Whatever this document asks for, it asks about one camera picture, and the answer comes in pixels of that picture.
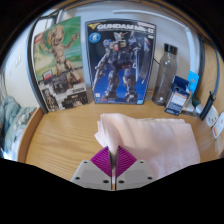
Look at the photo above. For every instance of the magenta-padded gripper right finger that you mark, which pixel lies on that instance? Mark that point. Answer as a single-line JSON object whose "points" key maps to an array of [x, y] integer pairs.
{"points": [[133, 175]]}

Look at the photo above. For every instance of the teal patterned bedding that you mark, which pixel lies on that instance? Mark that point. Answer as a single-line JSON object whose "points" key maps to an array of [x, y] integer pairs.
{"points": [[13, 123]]}

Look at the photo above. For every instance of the small blue and white box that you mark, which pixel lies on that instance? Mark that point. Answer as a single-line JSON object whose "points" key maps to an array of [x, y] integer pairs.
{"points": [[176, 98]]}

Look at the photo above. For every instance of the pale pink towel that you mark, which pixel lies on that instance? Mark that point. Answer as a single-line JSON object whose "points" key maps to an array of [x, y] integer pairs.
{"points": [[156, 143]]}

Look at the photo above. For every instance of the dark green round case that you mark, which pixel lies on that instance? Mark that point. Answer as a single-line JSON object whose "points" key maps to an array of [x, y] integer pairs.
{"points": [[196, 101]]}

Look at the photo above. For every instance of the black electric shaver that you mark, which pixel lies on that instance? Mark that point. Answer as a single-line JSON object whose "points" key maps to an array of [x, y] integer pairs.
{"points": [[206, 108]]}

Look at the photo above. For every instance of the green tree-figure toy box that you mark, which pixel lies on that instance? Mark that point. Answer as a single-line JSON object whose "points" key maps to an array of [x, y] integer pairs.
{"points": [[61, 50]]}

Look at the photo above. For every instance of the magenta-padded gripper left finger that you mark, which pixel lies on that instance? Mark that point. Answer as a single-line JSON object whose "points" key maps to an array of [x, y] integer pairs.
{"points": [[95, 175]]}

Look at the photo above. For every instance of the blue robot model kit box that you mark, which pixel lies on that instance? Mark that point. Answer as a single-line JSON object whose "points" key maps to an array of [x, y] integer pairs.
{"points": [[120, 60]]}

